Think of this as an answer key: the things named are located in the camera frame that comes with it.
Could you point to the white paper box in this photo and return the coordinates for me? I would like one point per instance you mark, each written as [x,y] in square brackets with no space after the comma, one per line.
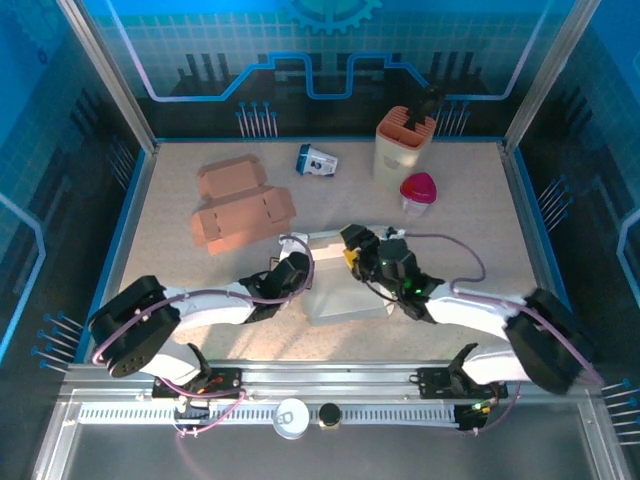
[340,300]

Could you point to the brown paper box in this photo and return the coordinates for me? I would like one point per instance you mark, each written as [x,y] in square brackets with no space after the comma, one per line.
[235,220]

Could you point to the blue lid yogurt cup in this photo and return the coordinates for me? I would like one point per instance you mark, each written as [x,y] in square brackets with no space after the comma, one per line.
[320,162]

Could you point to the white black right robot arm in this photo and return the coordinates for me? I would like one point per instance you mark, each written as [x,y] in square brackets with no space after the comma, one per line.
[475,310]

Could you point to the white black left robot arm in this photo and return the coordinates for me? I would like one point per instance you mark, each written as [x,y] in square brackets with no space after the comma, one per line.
[210,307]

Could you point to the pink lid yogurt cup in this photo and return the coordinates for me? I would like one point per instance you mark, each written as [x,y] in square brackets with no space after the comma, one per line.
[417,187]

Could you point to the beige orange knife block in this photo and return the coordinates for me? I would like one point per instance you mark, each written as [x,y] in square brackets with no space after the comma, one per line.
[395,155]

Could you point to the black round knob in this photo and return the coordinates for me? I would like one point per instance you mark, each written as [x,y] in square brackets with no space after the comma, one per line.
[330,414]

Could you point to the small electronics board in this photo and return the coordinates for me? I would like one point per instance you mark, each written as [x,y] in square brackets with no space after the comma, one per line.
[192,410]
[472,415]

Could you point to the grey metal shelf plate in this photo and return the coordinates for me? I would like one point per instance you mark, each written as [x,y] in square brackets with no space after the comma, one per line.
[325,455]

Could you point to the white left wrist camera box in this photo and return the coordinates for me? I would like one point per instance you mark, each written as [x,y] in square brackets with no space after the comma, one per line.
[290,245]

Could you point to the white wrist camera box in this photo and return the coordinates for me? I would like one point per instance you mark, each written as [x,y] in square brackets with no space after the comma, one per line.
[392,232]
[290,245]

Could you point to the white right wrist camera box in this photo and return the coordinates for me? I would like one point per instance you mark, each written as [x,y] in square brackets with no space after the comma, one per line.
[392,232]

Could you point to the aluminium front frame rail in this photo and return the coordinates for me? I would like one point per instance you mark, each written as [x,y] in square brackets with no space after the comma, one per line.
[325,377]

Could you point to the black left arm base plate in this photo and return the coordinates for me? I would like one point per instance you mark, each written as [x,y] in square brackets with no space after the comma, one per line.
[225,382]

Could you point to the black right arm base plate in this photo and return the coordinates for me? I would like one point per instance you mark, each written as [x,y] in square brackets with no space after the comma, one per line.
[435,382]

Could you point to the aluminium right frame post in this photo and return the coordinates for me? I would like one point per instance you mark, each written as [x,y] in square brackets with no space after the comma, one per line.
[540,85]

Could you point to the aluminium frame post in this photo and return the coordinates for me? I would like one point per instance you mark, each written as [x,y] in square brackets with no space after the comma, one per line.
[115,85]
[540,85]

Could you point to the aluminium left frame post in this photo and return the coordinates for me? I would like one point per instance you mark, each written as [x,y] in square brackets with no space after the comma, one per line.
[115,85]

